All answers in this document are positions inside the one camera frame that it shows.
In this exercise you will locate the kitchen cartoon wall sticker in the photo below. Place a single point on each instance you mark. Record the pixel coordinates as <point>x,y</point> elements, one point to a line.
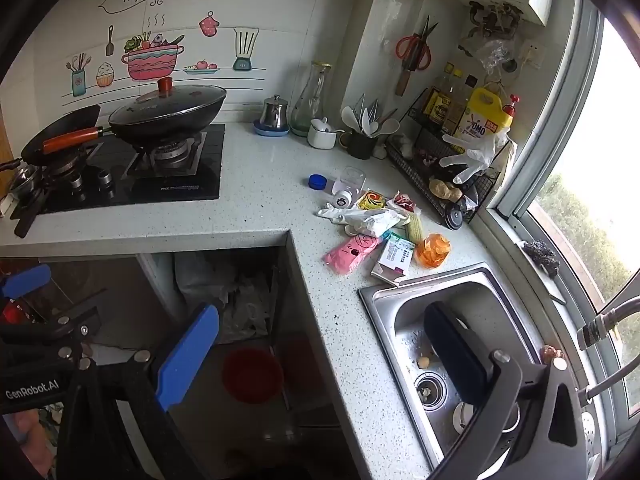
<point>150,57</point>

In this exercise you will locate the orange plastic bag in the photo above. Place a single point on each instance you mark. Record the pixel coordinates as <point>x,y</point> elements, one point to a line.
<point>432,250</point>

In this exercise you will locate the crumpled clear plastic bags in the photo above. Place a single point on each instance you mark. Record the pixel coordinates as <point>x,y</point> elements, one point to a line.
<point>225,295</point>

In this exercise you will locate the steel wool scrubber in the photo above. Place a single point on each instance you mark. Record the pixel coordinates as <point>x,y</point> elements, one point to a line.
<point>542,257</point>

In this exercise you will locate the clear plastic jar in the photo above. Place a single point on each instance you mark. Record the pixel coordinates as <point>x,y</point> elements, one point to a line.
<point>350,180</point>

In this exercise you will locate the white purple carton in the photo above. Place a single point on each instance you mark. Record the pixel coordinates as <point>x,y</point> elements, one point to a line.
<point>392,262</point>

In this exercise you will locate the red scissors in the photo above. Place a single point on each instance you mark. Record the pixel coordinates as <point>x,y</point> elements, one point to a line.
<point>429,27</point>

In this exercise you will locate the green scrubbing brush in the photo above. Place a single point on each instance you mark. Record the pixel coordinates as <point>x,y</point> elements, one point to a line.
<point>415,230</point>

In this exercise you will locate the steel oil pot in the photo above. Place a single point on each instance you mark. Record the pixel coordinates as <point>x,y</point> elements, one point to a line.
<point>274,112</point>

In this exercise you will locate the blue dish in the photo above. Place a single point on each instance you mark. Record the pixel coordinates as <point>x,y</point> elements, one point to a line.
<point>270,131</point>

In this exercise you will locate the clear plastic glove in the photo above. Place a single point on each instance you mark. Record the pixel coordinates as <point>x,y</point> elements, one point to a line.
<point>475,152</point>

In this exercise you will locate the black gas stove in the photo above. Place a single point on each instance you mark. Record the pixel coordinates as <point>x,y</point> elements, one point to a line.
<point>170,180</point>

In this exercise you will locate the yellow detergent bottle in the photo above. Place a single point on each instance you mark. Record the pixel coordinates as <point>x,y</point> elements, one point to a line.
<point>487,110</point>

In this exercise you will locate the yellow sauce packet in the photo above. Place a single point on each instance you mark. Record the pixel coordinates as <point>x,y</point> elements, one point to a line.
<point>371,200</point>

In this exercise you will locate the red sauce packet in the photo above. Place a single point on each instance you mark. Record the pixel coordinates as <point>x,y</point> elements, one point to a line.
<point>405,202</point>

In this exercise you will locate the pink packet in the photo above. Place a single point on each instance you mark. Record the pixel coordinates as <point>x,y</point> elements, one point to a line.
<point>350,255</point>

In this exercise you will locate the glass wok lid red knob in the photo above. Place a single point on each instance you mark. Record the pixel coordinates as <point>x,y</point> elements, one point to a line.
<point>165,102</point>

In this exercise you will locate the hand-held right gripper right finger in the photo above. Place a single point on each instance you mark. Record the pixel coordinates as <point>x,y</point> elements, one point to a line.
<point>457,355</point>

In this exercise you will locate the white plastic bag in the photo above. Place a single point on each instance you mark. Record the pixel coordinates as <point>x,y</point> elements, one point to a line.
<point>370,219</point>

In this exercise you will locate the ginger root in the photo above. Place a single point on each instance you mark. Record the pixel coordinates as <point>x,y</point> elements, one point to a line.
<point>445,190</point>

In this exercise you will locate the dark utensil mug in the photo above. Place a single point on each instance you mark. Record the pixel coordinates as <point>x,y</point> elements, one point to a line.
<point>360,146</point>

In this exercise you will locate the white ceramic jar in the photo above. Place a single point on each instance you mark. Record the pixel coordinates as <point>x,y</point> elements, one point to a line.
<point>320,136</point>

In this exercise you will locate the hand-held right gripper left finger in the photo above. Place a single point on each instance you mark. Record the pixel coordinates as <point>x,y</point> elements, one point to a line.
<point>187,355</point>

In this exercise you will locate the hanging clear plastic bag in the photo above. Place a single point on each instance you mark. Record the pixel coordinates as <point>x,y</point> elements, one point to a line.
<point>492,55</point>

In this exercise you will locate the red bucket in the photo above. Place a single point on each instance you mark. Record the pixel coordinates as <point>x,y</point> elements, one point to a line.
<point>252,377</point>

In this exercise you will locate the black frying pan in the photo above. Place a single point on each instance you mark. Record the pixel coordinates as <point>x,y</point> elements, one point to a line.
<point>35,147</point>

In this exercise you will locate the orange crumpled scrub net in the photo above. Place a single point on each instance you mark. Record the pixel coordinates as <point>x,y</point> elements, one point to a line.
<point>554,352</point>

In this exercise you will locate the water heater pipes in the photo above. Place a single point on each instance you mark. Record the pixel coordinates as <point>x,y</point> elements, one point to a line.
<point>492,17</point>

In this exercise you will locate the small pale food scrap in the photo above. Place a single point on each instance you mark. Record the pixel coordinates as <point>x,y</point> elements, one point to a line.
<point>425,361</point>

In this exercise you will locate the steel sink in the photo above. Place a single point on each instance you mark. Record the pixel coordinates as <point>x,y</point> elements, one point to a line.
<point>415,320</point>

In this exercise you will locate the person's left hand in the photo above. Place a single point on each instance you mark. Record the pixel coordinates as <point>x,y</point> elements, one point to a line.
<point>30,432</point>

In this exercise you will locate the blue bottle cap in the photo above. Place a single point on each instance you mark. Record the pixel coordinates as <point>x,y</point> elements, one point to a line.
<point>317,181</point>

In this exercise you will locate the steel faucet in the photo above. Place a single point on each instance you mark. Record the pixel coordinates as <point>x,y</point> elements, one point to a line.
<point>600,327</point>

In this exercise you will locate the small steel pot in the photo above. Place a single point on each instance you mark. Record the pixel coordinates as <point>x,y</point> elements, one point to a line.
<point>22,180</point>

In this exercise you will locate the white wall socket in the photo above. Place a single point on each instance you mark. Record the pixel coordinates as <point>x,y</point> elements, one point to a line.
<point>532,55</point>

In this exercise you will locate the white window frame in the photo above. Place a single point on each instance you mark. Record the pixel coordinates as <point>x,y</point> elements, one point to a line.
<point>520,180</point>

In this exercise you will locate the white garlic bulb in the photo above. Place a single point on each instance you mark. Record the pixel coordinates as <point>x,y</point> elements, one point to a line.
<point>382,151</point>
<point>406,146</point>

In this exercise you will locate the glass carafe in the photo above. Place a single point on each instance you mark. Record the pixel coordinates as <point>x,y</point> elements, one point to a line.
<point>310,105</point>

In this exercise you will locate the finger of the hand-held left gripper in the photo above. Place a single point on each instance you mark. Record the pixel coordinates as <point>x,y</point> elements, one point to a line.
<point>25,280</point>
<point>75,322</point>

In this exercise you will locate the bunch of white spoons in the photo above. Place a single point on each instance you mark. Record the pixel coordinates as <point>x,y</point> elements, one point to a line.
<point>370,122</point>

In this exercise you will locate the black round disc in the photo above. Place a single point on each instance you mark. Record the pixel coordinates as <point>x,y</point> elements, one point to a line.
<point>456,217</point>

